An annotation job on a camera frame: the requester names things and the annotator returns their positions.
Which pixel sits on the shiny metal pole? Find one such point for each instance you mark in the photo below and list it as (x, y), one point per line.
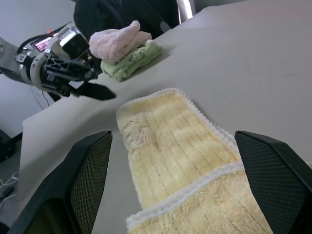
(186, 9)

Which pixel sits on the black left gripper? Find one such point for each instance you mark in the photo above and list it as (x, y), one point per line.
(56, 78)

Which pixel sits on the green fluffy towel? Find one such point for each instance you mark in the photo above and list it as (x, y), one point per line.
(136, 61)

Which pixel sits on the black chair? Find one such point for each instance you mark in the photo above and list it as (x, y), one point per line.
(117, 14)

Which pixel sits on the black box on floor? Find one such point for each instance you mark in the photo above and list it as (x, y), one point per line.
(5, 146)

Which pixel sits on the yellow towel with white edging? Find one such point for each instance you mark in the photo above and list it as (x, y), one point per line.
(170, 151)

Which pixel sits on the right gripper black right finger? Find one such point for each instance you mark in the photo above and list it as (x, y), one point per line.
(275, 180)

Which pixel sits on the pink fluffy towel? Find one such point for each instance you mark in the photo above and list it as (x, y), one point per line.
(114, 41)

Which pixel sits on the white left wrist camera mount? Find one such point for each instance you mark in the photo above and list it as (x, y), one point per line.
(65, 30)

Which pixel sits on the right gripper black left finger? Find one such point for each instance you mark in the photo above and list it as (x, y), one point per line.
(65, 185)

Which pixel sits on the lit display screen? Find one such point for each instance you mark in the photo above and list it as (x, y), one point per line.
(41, 45)

